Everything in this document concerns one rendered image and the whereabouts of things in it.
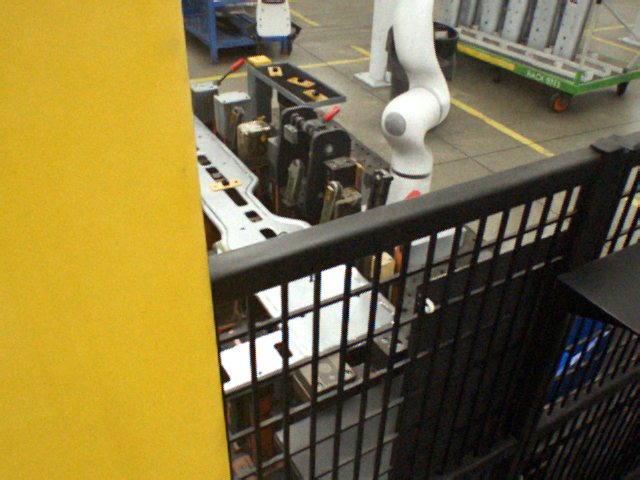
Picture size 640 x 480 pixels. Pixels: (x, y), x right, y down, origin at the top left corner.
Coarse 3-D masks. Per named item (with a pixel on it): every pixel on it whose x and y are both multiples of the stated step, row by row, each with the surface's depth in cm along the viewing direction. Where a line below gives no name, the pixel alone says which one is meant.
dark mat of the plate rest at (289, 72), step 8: (280, 64) 190; (288, 64) 191; (264, 72) 183; (288, 72) 184; (296, 72) 184; (272, 80) 178; (280, 80) 177; (312, 80) 178; (288, 88) 172; (296, 88) 172; (304, 88) 172; (312, 88) 172; (320, 88) 172; (304, 96) 167; (328, 96) 167; (336, 96) 167
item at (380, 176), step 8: (368, 176) 115; (376, 176) 116; (384, 176) 115; (392, 176) 118; (368, 184) 115; (376, 184) 117; (384, 184) 116; (376, 192) 119; (384, 192) 117; (368, 200) 120; (376, 200) 119; (384, 200) 118; (368, 208) 121
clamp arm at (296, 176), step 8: (296, 160) 145; (296, 168) 145; (304, 168) 145; (296, 176) 145; (288, 184) 149; (296, 184) 147; (288, 192) 149; (296, 192) 148; (288, 200) 150; (296, 200) 149
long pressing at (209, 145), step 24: (216, 144) 176; (216, 168) 163; (240, 168) 163; (216, 192) 151; (240, 192) 152; (216, 216) 142; (240, 216) 142; (264, 216) 142; (240, 240) 133; (312, 288) 120; (336, 288) 120; (336, 312) 114; (360, 312) 114; (384, 312) 114; (336, 336) 108
